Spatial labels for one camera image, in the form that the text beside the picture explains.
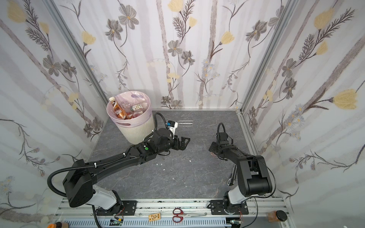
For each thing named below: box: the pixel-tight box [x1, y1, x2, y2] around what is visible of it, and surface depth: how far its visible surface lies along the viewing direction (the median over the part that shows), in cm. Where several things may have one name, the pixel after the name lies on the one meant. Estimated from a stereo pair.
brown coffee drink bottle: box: [108, 96, 128, 120], surface depth 86 cm
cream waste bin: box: [106, 90, 155, 145], surface depth 86 cm
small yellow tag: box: [148, 212, 162, 222], surface depth 72 cm
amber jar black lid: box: [267, 209, 288, 222], surface depth 66 cm
